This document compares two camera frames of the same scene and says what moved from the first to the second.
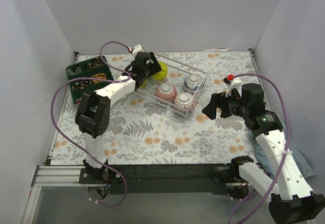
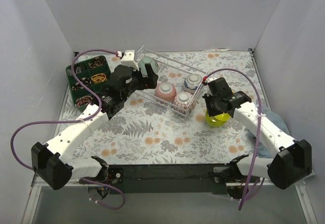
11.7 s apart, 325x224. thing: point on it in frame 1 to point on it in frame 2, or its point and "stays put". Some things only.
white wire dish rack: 173,86 stays put
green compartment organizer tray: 95,67 stays put
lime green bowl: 162,74 to 218,120
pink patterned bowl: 167,91 stays put
